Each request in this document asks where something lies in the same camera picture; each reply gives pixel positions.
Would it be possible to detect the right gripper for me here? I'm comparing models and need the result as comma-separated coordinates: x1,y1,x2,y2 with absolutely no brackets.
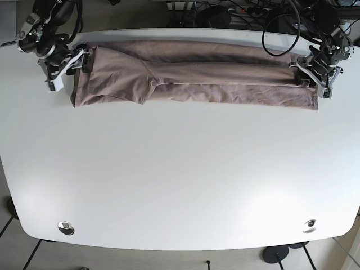
38,44,95,84

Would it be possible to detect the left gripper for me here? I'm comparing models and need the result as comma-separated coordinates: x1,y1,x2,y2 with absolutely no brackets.
289,55,343,88

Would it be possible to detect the mauve brown T-shirt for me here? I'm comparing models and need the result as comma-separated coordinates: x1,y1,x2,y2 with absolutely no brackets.
71,40,318,110

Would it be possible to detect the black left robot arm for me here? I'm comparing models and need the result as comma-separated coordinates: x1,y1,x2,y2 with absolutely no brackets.
262,1,359,98

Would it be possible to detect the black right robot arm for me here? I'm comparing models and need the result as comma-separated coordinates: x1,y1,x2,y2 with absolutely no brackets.
15,1,93,92

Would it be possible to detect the right table grommet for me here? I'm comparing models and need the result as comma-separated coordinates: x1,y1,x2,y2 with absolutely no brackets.
302,219,317,234

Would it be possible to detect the table grommet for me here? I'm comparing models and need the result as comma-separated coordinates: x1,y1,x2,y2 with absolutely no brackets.
302,219,317,234
57,220,75,236

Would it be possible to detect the left table grommet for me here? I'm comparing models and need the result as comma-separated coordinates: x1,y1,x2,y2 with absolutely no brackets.
57,220,75,236

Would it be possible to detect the black round stand base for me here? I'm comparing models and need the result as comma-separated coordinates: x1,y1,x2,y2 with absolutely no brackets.
262,245,289,264

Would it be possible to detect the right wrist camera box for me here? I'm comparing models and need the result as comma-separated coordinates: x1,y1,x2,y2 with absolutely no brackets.
47,77,64,92

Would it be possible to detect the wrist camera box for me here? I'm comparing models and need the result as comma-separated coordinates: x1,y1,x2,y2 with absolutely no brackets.
317,85,333,99
47,77,64,92

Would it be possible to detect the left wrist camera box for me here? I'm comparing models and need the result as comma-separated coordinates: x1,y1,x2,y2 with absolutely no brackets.
317,85,333,99

